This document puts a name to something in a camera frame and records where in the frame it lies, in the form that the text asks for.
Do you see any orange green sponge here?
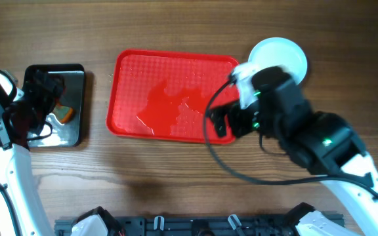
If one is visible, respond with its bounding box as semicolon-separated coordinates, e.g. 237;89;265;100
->
52;103;74;124

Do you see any white plate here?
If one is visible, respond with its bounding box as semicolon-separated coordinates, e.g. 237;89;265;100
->
248;37;308;85

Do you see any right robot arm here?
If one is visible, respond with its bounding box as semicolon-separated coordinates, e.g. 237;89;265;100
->
203;63;378;235

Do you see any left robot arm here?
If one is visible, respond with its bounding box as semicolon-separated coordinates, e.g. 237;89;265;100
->
0;70;65;235

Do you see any red plastic tray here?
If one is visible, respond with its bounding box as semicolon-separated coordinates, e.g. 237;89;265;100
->
106;49;239;144

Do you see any black water basin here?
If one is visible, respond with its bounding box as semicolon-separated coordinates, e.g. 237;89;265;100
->
24;64;86;148

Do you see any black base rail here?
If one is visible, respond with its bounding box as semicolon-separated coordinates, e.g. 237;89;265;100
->
54;214;295;236

